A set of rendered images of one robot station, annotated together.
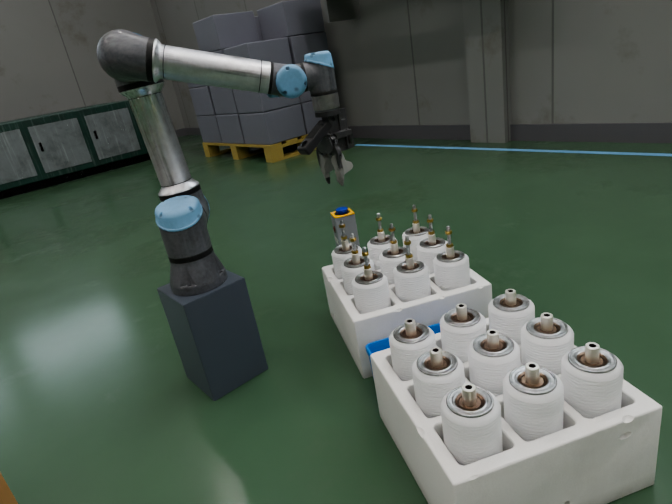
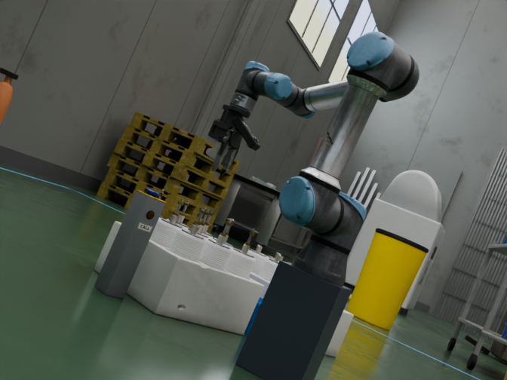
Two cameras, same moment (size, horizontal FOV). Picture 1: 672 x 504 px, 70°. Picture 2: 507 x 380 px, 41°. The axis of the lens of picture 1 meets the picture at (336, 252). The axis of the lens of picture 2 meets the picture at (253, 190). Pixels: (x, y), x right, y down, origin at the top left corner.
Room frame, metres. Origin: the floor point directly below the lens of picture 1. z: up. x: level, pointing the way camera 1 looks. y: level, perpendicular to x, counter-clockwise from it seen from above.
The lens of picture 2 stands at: (2.44, 1.81, 0.39)
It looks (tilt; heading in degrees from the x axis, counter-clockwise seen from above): 2 degrees up; 237
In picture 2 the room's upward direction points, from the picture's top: 23 degrees clockwise
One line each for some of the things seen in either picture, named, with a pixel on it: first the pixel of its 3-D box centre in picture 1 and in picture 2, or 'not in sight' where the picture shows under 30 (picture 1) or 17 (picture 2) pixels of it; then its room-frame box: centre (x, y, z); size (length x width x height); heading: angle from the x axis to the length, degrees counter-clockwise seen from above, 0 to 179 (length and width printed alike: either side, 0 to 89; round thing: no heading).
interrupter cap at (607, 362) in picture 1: (591, 359); not in sight; (0.68, -0.40, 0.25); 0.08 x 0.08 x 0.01
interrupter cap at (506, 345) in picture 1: (493, 345); not in sight; (0.77, -0.26, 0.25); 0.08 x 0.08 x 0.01
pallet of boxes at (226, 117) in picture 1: (257, 85); not in sight; (5.25, 0.48, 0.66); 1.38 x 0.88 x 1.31; 37
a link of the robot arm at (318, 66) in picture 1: (319, 73); (253, 81); (1.41, -0.04, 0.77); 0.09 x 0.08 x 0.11; 98
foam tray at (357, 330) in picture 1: (401, 300); (178, 277); (1.30, -0.17, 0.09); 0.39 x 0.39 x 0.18; 10
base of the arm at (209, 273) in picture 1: (195, 266); (324, 258); (1.22, 0.38, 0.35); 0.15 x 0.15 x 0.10
